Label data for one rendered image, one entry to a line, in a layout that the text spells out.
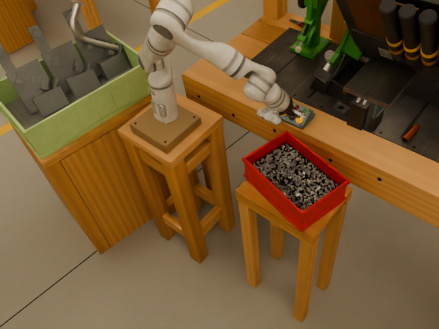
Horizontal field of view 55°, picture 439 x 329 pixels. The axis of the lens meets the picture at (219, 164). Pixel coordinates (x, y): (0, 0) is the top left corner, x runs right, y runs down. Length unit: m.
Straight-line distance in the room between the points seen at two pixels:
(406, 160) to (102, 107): 1.24
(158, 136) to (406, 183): 0.92
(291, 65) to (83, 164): 1.03
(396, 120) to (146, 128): 0.96
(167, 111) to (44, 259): 1.31
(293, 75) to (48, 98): 1.08
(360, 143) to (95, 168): 1.19
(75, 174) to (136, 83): 0.50
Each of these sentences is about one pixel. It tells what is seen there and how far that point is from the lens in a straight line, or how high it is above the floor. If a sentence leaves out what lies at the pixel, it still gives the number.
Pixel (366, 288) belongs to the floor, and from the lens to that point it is 2.31.
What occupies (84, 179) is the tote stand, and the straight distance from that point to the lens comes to 2.09.
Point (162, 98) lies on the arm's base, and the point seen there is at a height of 1.02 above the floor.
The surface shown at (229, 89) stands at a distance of 1.83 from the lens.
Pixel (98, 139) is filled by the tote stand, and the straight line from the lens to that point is 1.98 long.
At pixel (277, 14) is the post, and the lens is 2.27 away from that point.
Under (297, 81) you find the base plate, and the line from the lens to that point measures 1.85.
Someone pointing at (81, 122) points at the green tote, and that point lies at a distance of 1.93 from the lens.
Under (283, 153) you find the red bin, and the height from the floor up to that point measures 0.88.
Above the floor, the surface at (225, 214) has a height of 0.19.
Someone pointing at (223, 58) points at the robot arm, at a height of 1.37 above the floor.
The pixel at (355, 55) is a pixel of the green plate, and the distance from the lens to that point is 1.64.
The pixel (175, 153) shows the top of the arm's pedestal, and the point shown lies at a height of 0.85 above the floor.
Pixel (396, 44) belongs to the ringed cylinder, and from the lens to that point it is 1.30.
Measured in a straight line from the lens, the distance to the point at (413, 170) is 1.57.
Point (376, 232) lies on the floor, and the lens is 2.48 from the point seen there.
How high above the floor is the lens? 2.06
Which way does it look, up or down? 49 degrees down
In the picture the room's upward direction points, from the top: 9 degrees counter-clockwise
